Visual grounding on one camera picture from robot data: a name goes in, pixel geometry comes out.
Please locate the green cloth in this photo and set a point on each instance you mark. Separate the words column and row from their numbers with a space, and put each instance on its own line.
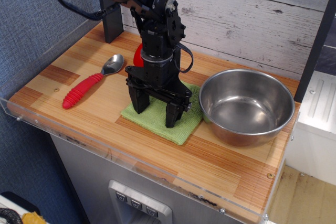
column 153, row 118

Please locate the clear acrylic table guard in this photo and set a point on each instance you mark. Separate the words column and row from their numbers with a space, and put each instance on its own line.
column 54, row 54

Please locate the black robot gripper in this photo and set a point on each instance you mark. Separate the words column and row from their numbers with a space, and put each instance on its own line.
column 160, row 79

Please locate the dark grey right post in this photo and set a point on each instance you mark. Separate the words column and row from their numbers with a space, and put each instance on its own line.
column 316, row 49

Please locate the white side shelf unit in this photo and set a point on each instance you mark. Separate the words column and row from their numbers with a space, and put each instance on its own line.
column 311, row 149

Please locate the red handled metal spoon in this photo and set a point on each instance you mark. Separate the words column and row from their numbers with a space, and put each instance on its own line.
column 111, row 66

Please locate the black and yellow bag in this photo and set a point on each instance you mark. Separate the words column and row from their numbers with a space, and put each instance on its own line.
column 15, row 209

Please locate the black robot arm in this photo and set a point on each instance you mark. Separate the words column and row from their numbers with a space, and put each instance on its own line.
column 161, row 32

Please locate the red toy sushi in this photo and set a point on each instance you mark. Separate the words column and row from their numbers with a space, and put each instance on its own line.
column 137, row 59

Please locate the grey toy fridge cabinet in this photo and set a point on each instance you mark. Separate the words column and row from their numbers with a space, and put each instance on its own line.
column 90, row 174

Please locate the stainless steel bowl pot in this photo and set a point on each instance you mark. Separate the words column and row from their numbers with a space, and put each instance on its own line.
column 245, row 108

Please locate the silver dispenser button panel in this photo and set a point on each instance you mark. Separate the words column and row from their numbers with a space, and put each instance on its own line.
column 132, row 206

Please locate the dark grey left post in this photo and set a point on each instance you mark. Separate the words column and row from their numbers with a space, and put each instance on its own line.
column 112, row 22

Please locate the dark grey post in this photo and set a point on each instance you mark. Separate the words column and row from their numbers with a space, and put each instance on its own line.
column 112, row 22
column 316, row 49

